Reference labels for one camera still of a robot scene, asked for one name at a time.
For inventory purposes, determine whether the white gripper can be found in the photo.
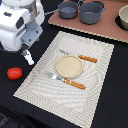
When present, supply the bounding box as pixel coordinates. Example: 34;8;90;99
0;3;45;51

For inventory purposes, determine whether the red sausage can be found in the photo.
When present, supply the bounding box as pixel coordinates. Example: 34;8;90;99
7;67;22;80

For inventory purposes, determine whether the grey frying pan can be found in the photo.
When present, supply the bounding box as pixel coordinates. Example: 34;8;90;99
47;1;78;19

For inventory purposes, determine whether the white fish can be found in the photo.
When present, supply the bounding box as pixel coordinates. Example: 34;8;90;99
24;53;34;65

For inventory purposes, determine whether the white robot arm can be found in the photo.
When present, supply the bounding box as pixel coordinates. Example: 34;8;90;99
0;0;45;51

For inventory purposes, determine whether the brown stove board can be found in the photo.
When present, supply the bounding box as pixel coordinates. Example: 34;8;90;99
48;0;128;43

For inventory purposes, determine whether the beige round plate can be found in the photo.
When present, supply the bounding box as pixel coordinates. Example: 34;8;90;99
56;55;83;78

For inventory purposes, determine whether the grey cooking pot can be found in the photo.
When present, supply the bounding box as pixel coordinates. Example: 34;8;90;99
78;0;105;25

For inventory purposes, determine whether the white woven placemat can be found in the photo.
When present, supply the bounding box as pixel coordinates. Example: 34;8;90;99
14;31;114;128

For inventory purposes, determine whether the beige bowl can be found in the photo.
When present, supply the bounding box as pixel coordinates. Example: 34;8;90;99
119;5;128;30

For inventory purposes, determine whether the fork with wooden handle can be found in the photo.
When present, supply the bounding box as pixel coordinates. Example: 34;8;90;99
44;72;86;89

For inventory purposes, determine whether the knife with wooden handle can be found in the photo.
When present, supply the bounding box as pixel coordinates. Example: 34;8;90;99
58;49;98;63

